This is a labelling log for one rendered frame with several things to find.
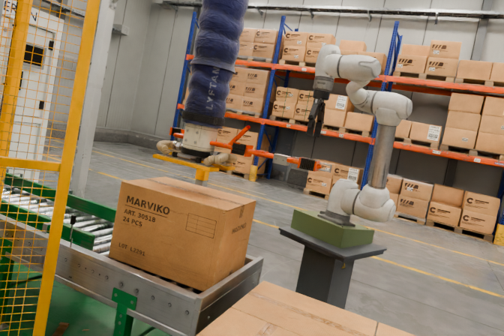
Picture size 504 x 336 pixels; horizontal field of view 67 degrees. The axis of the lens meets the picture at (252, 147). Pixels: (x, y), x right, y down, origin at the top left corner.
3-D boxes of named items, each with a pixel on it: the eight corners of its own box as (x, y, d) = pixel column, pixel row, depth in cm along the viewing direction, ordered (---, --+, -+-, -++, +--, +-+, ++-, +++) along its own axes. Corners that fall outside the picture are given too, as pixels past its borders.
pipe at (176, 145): (155, 151, 195) (157, 139, 195) (182, 151, 218) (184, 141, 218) (213, 164, 182) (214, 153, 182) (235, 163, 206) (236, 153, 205)
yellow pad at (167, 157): (151, 157, 193) (154, 148, 193) (163, 157, 203) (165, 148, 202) (209, 172, 181) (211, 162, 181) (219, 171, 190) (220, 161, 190)
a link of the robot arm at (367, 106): (352, 84, 218) (375, 87, 210) (361, 94, 233) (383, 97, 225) (346, 106, 218) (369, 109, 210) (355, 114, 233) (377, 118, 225)
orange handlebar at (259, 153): (154, 133, 207) (155, 127, 207) (184, 136, 235) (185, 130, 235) (319, 171, 172) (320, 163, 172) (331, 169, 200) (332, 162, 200)
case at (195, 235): (108, 256, 194) (121, 181, 192) (153, 240, 232) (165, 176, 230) (211, 295, 174) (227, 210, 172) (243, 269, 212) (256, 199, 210)
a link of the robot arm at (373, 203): (360, 211, 241) (395, 222, 228) (350, 218, 228) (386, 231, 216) (381, 90, 223) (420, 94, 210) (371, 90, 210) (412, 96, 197)
